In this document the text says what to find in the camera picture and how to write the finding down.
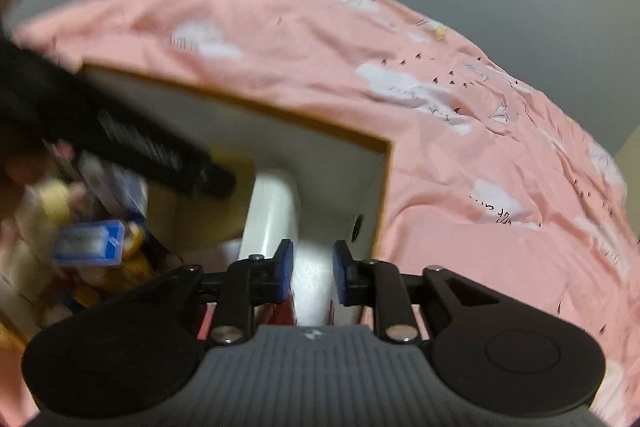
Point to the white cylindrical bottle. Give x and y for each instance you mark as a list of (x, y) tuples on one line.
[(272, 217)]

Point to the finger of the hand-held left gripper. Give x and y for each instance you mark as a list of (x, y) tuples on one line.
[(220, 182)]

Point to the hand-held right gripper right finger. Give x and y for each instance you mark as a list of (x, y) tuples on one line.
[(342, 272)]

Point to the pink printed blanket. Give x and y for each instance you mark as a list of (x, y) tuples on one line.
[(450, 207)]

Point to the blue white labelled packet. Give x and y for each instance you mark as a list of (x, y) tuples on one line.
[(85, 242)]

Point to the orange cardboard box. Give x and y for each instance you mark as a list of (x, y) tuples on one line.
[(320, 162)]

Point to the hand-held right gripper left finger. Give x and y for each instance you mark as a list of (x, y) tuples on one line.
[(284, 269)]

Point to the cream door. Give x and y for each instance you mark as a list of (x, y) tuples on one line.
[(631, 157)]

